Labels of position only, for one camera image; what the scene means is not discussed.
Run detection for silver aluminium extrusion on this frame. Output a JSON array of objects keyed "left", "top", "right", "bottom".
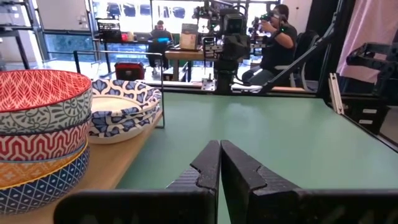
[{"left": 328, "top": 73, "right": 345, "bottom": 115}]

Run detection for black metal rack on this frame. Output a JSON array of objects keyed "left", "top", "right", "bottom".
[{"left": 346, "top": 42, "right": 398, "bottom": 97}]

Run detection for person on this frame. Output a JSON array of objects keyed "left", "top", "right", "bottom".
[
  {"left": 242, "top": 3, "right": 298, "bottom": 86},
  {"left": 147, "top": 20, "right": 174, "bottom": 69}
]

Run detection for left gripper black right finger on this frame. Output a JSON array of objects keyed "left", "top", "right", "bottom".
[{"left": 220, "top": 139, "right": 398, "bottom": 224}]

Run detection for brown cardboard box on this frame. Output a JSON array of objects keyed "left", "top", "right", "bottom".
[{"left": 180, "top": 23, "right": 200, "bottom": 51}]

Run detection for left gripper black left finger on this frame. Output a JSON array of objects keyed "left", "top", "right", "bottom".
[{"left": 52, "top": 139, "right": 221, "bottom": 224}]

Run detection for green table mat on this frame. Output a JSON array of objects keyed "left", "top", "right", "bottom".
[{"left": 116, "top": 91, "right": 398, "bottom": 224}]

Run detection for bowl with red wavy outside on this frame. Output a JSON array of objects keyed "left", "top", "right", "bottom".
[{"left": 0, "top": 119, "right": 91, "bottom": 162}]

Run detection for wooden background table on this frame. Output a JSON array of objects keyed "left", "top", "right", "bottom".
[{"left": 164, "top": 49, "right": 218, "bottom": 82}]

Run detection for red and black case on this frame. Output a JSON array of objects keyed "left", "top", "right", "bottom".
[{"left": 114, "top": 61, "right": 146, "bottom": 81}]

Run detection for blue white patterned paper bowl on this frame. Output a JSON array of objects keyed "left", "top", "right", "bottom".
[
  {"left": 89, "top": 105, "right": 162, "bottom": 127},
  {"left": 88, "top": 113, "right": 161, "bottom": 138},
  {"left": 90, "top": 78, "right": 163, "bottom": 121},
  {"left": 88, "top": 123, "right": 158, "bottom": 145}
]

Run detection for black box with white labels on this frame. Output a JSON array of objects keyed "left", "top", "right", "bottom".
[{"left": 341, "top": 96, "right": 389, "bottom": 135}]

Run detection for black keyboard-like device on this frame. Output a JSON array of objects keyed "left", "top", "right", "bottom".
[{"left": 96, "top": 18, "right": 122, "bottom": 43}]

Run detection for grey shelving rack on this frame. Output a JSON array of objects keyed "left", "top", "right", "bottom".
[{"left": 0, "top": 0, "right": 41, "bottom": 70}]

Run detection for black office chair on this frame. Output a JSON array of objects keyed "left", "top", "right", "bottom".
[{"left": 275, "top": 29, "right": 321, "bottom": 88}]

